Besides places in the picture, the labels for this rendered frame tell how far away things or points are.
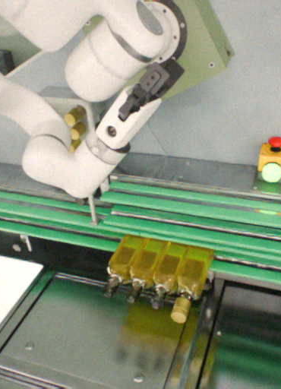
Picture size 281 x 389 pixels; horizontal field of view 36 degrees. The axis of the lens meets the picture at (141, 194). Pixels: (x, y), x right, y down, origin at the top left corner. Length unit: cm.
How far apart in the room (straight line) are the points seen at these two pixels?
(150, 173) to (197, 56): 33
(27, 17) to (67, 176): 26
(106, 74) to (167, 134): 52
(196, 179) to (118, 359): 47
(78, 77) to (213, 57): 35
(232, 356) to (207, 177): 44
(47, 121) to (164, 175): 40
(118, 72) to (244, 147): 54
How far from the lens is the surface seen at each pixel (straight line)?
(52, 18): 66
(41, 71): 126
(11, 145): 145
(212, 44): 95
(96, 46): 68
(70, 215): 120
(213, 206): 103
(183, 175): 111
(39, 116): 83
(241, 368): 109
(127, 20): 65
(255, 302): 122
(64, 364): 108
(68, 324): 115
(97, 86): 70
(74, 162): 77
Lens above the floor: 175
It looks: 50 degrees down
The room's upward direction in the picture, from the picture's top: 148 degrees counter-clockwise
